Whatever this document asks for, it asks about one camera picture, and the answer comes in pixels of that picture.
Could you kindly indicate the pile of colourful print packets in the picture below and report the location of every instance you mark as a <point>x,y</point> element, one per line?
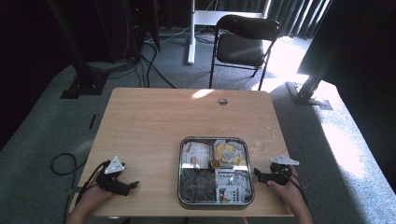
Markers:
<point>232,185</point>

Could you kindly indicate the pile of yellow-tag tea bags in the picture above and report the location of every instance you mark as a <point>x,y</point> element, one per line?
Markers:
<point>229,152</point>

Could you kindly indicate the round table grommet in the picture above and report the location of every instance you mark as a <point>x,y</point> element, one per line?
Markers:
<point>222,101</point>

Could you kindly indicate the pile of white tea packets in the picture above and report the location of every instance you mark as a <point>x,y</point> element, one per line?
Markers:
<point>196,154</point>

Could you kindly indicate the black metal stand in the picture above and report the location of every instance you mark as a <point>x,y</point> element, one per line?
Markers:
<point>308,90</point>
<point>84,77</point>

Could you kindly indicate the black equipment rack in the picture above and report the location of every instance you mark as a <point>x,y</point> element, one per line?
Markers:
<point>140,25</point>

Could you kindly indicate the pile of dark tea bags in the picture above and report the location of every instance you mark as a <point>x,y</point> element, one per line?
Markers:
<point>197,185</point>

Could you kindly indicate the black folding chair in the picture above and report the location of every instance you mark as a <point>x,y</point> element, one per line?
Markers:
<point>239,48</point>

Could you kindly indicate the person's left hand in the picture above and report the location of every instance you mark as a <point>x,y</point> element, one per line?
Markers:
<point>93,196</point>

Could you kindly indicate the black tape strip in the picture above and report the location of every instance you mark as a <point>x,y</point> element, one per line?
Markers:
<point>92,122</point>

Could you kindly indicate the dark square compartment tray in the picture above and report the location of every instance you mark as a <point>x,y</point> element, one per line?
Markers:
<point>214,206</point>

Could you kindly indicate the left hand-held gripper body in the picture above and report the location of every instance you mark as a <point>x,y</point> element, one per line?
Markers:
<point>112,183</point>

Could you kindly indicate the grey curtain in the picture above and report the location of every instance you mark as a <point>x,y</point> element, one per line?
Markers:
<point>295,15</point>

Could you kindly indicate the person's right hand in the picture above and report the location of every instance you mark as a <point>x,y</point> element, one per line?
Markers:
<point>289,191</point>

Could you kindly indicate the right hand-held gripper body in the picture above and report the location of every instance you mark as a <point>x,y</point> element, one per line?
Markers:
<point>280,174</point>

